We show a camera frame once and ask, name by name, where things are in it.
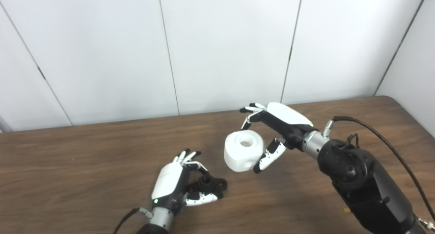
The round white plastic piece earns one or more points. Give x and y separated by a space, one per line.
243 156

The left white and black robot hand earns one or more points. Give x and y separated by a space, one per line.
168 183

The black flanged holder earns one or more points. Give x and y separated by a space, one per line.
209 184

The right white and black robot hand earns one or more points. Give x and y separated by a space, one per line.
287 120

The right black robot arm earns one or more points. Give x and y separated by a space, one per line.
363 179

